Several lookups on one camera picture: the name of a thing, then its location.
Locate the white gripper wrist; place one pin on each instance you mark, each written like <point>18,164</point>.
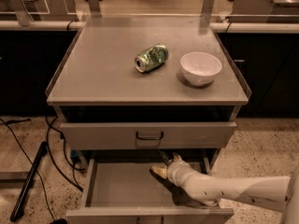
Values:
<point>175,172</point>

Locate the blue silver redbull can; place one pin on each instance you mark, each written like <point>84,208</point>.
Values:
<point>165,158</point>

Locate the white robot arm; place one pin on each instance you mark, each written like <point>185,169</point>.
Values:
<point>278,193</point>

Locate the grey top drawer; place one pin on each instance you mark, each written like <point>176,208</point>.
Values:
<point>95,136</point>

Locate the grey open middle drawer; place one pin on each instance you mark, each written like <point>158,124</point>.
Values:
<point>122,189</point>

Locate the grey metal drawer cabinet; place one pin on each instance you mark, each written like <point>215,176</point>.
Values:
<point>98,82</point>

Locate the crushed green soda can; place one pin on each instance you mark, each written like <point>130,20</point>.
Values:
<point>151,58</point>

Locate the white ceramic bowl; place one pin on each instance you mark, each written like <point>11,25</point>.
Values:
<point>200,68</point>

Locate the black bar on floor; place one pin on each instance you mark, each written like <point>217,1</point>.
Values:
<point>17,212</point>

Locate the black top drawer handle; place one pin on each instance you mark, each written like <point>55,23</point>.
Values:
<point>138,136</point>

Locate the white counter rail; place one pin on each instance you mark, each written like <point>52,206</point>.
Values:
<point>256,28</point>

